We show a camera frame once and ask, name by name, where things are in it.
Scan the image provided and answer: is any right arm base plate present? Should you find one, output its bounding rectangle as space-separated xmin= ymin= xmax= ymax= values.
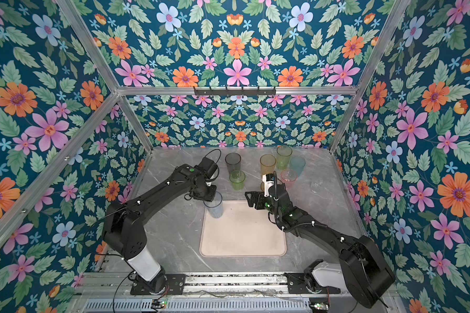
xmin=284 ymin=273 xmax=341 ymax=295

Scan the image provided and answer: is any beige plastic tray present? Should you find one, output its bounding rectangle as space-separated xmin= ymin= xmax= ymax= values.
xmin=200 ymin=200 xmax=287 ymax=258

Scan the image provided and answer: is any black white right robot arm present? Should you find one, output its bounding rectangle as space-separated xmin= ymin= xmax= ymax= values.
xmin=245 ymin=185 xmax=396 ymax=309

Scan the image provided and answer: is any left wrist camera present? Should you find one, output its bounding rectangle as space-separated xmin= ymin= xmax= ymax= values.
xmin=198 ymin=157 xmax=219 ymax=183

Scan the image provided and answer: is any grey tall glass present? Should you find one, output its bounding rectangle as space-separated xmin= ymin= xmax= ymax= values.
xmin=225 ymin=153 xmax=242 ymax=174

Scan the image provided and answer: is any teal short glass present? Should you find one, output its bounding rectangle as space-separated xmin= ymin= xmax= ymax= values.
xmin=289 ymin=156 xmax=306 ymax=177

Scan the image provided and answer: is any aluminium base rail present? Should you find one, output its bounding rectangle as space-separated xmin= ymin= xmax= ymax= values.
xmin=72 ymin=271 xmax=400 ymax=300

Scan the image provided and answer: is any light green tall glass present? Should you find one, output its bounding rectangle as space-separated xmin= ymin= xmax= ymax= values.
xmin=276 ymin=146 xmax=292 ymax=170

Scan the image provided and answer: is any metal hook rail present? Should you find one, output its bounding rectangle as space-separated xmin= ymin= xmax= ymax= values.
xmin=193 ymin=87 xmax=277 ymax=97

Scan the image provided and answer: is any pink short glass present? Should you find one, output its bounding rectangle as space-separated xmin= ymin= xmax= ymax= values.
xmin=280 ymin=169 xmax=298 ymax=189

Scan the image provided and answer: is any blue tall glass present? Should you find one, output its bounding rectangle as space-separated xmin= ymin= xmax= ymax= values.
xmin=204 ymin=192 xmax=224 ymax=219

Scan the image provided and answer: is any green short glass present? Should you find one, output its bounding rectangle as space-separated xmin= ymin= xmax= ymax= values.
xmin=229 ymin=170 xmax=245 ymax=190

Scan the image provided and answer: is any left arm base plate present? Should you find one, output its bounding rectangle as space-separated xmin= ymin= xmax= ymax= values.
xmin=130 ymin=274 xmax=186 ymax=296

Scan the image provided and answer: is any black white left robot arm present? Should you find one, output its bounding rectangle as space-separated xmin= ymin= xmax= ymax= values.
xmin=102 ymin=157 xmax=219 ymax=294

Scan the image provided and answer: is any yellow tall glass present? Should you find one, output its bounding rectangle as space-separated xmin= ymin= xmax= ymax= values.
xmin=259 ymin=154 xmax=276 ymax=176

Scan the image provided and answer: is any white vented cable duct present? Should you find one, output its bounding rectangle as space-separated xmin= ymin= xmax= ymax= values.
xmin=81 ymin=298 xmax=312 ymax=312

